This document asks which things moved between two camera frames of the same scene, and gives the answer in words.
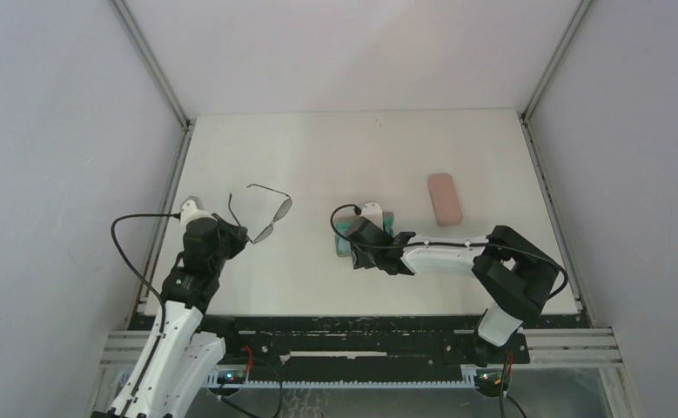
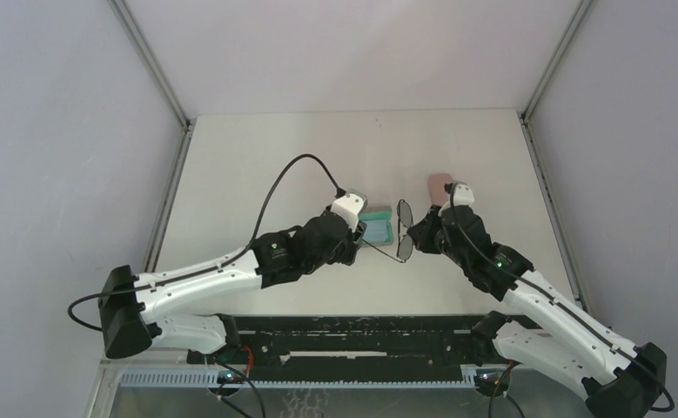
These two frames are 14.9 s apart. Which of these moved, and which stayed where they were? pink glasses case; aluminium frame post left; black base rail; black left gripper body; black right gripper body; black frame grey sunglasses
Moved: black frame grey sunglasses; black left gripper body; black right gripper body
Stayed: black base rail; aluminium frame post left; pink glasses case
